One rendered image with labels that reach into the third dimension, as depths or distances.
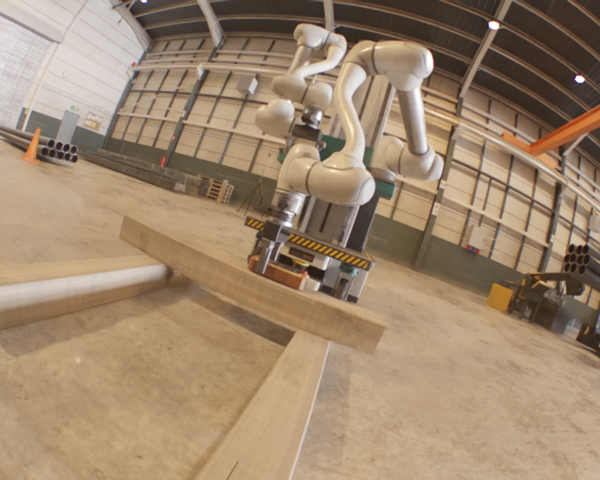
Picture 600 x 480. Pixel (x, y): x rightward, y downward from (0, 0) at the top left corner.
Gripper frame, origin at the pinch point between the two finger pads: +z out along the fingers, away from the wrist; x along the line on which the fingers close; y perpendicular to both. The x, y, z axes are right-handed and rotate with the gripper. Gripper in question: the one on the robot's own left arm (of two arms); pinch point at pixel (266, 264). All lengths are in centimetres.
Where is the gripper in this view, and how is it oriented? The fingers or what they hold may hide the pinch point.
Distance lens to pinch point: 80.8
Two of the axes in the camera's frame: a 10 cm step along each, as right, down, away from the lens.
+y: 9.2, 3.4, -1.9
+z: -3.3, 9.4, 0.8
